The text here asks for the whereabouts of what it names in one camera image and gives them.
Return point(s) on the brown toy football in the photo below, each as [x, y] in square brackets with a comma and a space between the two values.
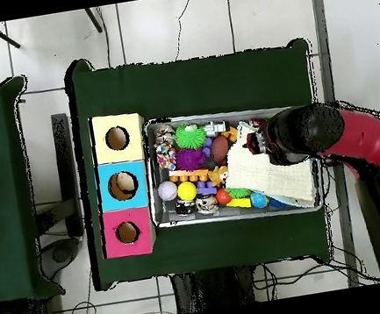
[219, 148]

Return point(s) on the wooden box with three holes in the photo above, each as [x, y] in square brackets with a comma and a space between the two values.
[131, 148]

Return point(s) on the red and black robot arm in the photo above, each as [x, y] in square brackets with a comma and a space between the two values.
[368, 139]

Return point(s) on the grey round stand base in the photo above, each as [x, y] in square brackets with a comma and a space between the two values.
[61, 255]

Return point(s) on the orange red ball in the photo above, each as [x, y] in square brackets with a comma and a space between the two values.
[223, 196]

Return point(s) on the black tripod leg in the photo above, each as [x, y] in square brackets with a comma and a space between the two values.
[93, 19]
[2, 35]

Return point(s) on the cream yellow waffle cloth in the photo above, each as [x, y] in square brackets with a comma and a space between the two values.
[268, 180]

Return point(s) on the purple spiky ball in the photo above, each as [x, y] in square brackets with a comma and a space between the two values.
[189, 158]

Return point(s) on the green spiky ball with eyes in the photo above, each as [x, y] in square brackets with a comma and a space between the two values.
[190, 137]

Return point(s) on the yellow smooth ball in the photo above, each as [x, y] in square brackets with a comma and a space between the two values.
[186, 191]

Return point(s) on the pale lavender ball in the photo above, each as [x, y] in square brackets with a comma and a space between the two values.
[167, 190]

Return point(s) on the dark green tablecloth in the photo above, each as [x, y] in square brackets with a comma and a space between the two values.
[182, 87]

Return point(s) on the mint green waffle cloth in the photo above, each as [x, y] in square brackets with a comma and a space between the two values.
[295, 203]

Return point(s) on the small brown teddy bear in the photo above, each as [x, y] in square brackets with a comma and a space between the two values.
[219, 175]

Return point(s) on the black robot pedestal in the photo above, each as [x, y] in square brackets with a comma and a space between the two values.
[214, 288]

